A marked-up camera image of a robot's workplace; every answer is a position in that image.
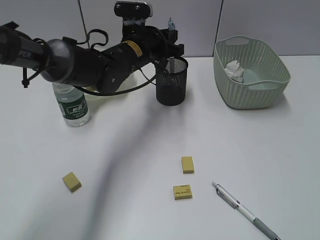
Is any black mesh pen holder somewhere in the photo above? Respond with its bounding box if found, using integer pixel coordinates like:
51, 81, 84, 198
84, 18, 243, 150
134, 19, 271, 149
155, 57, 189, 106

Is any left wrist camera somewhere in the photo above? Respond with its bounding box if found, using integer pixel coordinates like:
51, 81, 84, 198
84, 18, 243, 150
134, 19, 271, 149
114, 0, 153, 20

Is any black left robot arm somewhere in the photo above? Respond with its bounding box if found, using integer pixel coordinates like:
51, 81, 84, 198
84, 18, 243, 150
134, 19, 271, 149
0, 21, 185, 96

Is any pale green wavy glass plate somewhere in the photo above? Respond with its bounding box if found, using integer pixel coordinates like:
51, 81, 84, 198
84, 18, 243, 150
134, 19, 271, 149
84, 74, 137, 101

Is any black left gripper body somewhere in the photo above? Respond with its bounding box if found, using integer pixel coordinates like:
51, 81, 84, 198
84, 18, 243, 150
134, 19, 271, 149
119, 19, 185, 69

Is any yellow eraser with red print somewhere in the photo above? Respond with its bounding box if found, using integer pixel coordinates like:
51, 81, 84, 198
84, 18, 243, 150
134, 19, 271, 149
172, 184, 193, 201

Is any white waste paper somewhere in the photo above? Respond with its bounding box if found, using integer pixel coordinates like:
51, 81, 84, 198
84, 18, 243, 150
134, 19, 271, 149
224, 60, 245, 84

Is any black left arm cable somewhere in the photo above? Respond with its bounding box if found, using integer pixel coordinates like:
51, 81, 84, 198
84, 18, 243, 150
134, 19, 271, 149
21, 28, 173, 97

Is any grey white mechanical pen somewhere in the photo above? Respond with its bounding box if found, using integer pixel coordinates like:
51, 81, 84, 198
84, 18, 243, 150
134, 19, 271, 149
211, 181, 281, 240

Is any green woven plastic basket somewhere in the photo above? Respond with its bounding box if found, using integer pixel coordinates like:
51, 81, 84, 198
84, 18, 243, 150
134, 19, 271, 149
213, 35, 291, 110

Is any clear water bottle green label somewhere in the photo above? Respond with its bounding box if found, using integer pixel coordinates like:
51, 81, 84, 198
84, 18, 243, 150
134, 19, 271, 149
52, 83, 90, 127

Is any blue white ballpoint pen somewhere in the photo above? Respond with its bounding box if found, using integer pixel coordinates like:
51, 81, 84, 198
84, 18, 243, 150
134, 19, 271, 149
167, 17, 176, 31

